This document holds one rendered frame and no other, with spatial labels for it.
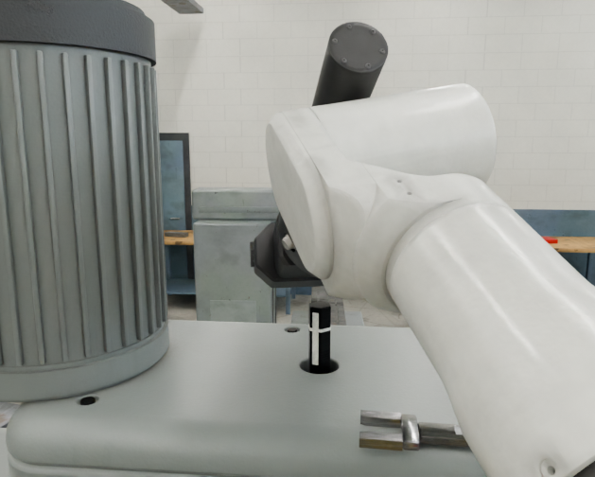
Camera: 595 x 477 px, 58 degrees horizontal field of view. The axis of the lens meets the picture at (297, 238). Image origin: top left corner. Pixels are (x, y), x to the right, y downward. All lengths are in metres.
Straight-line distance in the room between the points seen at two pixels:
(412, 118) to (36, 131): 0.28
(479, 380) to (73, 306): 0.35
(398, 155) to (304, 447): 0.22
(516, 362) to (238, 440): 0.28
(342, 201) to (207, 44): 7.08
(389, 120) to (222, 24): 7.01
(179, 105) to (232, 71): 0.82
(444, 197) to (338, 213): 0.04
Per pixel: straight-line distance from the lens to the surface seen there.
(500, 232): 0.22
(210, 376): 0.50
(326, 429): 0.42
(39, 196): 0.45
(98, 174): 0.46
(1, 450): 0.72
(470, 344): 0.19
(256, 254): 0.47
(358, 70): 0.31
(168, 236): 6.84
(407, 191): 0.23
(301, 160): 0.26
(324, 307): 0.49
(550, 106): 7.40
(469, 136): 0.31
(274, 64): 7.09
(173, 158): 7.28
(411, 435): 0.40
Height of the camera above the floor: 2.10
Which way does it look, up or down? 11 degrees down
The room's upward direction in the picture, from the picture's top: straight up
